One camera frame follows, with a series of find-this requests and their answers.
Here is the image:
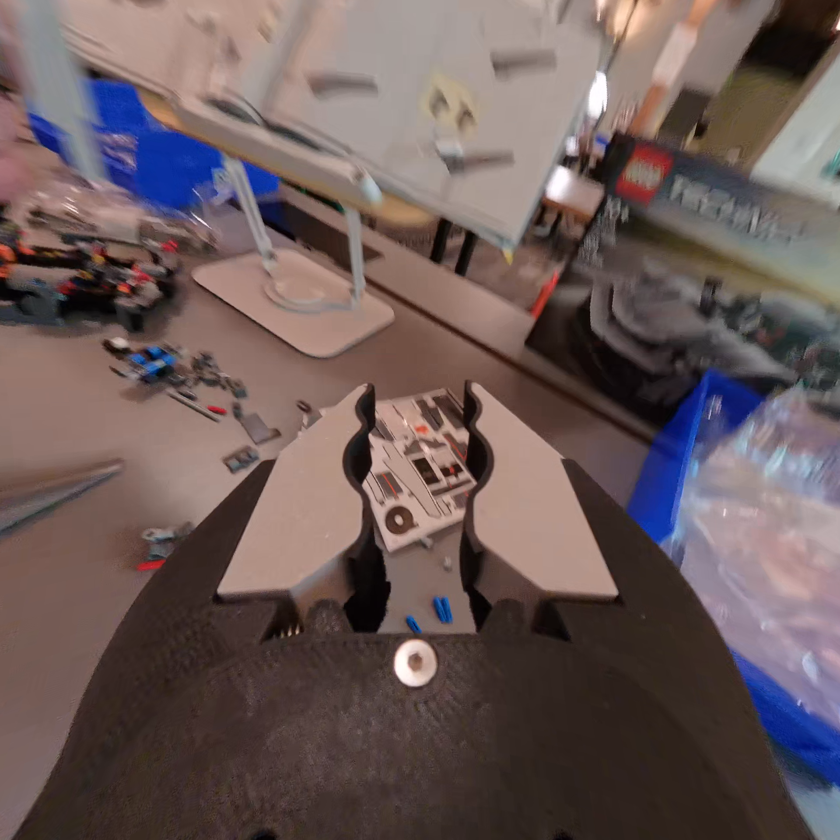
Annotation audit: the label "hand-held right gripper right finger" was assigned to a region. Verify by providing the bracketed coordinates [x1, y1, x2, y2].
[462, 381, 621, 611]

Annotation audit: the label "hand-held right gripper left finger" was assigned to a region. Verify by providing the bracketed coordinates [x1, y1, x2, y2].
[215, 384, 376, 611]

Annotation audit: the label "lego sticker sheet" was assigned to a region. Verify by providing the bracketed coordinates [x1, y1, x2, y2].
[363, 387, 480, 553]

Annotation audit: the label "dark grey lego wedge panel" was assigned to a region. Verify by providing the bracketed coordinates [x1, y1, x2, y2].
[0, 459, 126, 534]

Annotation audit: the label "grey lego axle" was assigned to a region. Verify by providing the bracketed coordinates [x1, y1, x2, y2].
[164, 387, 224, 422]

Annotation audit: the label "blue and black lego assembly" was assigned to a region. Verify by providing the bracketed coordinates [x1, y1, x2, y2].
[110, 344, 190, 386]

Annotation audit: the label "lego set box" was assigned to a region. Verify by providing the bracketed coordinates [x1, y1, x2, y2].
[525, 131, 840, 437]

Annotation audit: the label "black lego car chassis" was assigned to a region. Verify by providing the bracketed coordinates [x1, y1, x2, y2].
[0, 220, 183, 329]

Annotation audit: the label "clear bag with lego parts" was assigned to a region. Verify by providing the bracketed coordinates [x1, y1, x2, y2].
[26, 184, 221, 253]

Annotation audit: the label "lego instruction booklet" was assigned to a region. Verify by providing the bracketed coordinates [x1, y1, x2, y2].
[177, 0, 614, 253]

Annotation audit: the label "blue plastic bin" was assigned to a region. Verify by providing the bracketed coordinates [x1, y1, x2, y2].
[626, 367, 840, 788]

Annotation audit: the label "cluster of dark grey connectors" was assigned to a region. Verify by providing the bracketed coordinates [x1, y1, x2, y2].
[184, 351, 250, 401]

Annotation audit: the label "white book stand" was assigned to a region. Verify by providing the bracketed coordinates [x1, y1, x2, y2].
[174, 92, 396, 360]

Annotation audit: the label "crumpled clear plastic bags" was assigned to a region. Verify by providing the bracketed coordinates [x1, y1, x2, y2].
[659, 387, 840, 729]

